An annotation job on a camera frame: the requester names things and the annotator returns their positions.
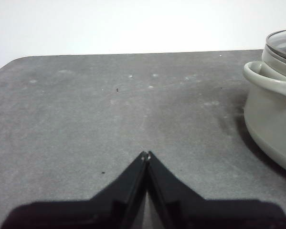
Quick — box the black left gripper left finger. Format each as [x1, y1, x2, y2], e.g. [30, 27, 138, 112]
[0, 151, 148, 229]

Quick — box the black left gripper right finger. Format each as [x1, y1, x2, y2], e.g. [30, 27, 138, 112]
[147, 150, 286, 229]

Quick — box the glass lid with green knob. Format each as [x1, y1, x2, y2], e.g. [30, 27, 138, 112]
[265, 29, 286, 81]

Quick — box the pale green electric pot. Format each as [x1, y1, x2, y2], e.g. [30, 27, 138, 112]
[243, 49, 286, 174]

